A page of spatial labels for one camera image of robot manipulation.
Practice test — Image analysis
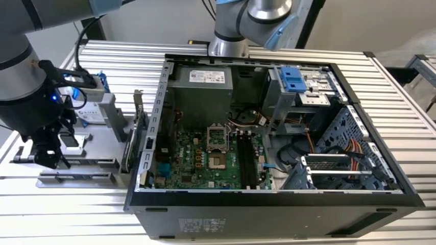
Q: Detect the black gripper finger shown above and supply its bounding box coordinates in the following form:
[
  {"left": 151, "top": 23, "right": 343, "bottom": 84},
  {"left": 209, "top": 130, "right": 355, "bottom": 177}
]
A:
[
  {"left": 57, "top": 118, "right": 83, "bottom": 148},
  {"left": 14, "top": 137, "right": 74, "bottom": 169}
]

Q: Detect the RAM stick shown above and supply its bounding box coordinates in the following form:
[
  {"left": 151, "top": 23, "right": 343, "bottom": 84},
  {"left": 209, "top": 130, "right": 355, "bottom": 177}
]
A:
[
  {"left": 70, "top": 158, "right": 106, "bottom": 165},
  {"left": 47, "top": 173, "right": 103, "bottom": 180}
]

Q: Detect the silver CPU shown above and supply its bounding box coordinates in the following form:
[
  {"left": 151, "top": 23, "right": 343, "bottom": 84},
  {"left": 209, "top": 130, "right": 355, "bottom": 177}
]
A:
[{"left": 65, "top": 134, "right": 86, "bottom": 152}]

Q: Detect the grey parts rack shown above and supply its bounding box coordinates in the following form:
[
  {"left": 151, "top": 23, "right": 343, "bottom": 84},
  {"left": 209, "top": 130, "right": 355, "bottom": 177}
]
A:
[{"left": 37, "top": 93, "right": 139, "bottom": 190}]

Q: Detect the hard disk in blue carrier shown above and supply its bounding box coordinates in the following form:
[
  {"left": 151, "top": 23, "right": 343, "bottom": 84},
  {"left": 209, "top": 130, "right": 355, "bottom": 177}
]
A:
[{"left": 59, "top": 70, "right": 111, "bottom": 128}]

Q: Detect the green motherboard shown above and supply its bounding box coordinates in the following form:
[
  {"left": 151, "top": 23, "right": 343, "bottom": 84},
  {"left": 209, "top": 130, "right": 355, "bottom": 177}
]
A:
[{"left": 153, "top": 127, "right": 274, "bottom": 191}]

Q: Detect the grey power supply unit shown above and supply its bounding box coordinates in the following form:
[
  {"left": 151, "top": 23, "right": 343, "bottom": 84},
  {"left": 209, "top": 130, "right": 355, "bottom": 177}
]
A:
[{"left": 169, "top": 65, "right": 235, "bottom": 128}]

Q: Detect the metal socket cover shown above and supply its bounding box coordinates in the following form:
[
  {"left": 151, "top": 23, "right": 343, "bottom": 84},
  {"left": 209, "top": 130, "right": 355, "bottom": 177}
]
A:
[{"left": 206, "top": 122, "right": 230, "bottom": 153}]

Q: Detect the CPU socket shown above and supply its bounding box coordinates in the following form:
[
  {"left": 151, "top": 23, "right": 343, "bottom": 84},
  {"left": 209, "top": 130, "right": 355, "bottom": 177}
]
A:
[{"left": 207, "top": 151, "right": 229, "bottom": 171}]

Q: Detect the black round fan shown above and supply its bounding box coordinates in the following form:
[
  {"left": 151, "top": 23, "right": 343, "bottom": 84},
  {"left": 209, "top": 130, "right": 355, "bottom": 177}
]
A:
[{"left": 233, "top": 108, "right": 265, "bottom": 126}]

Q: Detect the black PC case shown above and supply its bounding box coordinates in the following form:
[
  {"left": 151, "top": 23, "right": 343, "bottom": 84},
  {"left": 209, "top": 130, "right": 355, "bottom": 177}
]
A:
[{"left": 123, "top": 52, "right": 427, "bottom": 240}]

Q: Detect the blue plastic drive latch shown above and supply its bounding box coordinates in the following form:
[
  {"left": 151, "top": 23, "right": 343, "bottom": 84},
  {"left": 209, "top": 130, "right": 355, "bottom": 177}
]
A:
[{"left": 281, "top": 65, "right": 307, "bottom": 94}]

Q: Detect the metal disk bay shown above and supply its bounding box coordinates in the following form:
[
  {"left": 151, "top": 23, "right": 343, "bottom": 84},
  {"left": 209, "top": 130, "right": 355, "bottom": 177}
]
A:
[{"left": 282, "top": 152, "right": 377, "bottom": 190}]

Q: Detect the black metal post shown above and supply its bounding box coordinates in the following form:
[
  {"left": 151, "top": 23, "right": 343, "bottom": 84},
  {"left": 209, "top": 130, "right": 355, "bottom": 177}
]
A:
[
  {"left": 81, "top": 15, "right": 107, "bottom": 41},
  {"left": 295, "top": 0, "right": 327, "bottom": 50}
]

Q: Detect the black looped cable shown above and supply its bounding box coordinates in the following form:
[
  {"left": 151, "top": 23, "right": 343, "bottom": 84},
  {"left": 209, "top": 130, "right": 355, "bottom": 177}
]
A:
[{"left": 277, "top": 141, "right": 310, "bottom": 170}]

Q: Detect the orange wire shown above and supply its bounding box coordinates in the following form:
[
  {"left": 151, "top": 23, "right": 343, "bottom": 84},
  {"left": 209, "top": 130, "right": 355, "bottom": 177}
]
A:
[{"left": 305, "top": 126, "right": 318, "bottom": 155}]

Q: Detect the black power cable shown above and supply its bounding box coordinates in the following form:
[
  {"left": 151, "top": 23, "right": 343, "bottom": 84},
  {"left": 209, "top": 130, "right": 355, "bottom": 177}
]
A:
[{"left": 315, "top": 145, "right": 367, "bottom": 159}]

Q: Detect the red yellow wire bundle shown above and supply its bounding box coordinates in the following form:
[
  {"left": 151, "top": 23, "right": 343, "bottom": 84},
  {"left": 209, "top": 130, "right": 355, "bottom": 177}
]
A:
[{"left": 342, "top": 139, "right": 365, "bottom": 181}]

